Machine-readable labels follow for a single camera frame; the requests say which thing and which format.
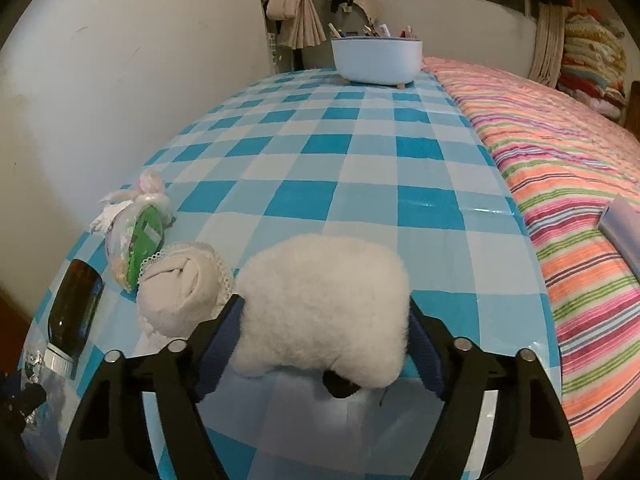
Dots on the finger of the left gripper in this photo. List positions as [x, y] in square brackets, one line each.
[19, 404]

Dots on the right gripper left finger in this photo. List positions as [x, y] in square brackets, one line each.
[109, 437]

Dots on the brown glass bottle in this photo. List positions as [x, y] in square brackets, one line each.
[70, 317]

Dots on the beige lace cloth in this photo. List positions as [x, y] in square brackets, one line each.
[179, 287]

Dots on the green snack plastic bag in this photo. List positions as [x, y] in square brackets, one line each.
[134, 234]

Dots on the white fluffy plush toy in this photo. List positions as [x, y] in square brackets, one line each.
[336, 304]

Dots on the small knotted plastic bag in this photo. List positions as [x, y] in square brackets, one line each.
[149, 189]

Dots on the small foil wrapper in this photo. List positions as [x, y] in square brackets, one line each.
[33, 366]

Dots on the lavender pencil case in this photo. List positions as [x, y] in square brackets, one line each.
[619, 223]

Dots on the striped pink bed cover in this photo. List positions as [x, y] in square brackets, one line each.
[563, 163]

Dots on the blue checkered tablecloth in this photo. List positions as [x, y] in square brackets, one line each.
[309, 153]

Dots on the stack of folded quilts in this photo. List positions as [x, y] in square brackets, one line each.
[593, 64]

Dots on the right beige curtain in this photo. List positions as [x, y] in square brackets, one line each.
[549, 45]

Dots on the white oval pen holder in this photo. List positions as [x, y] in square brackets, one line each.
[387, 61]

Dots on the beige tied curtain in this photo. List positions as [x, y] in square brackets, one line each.
[300, 23]

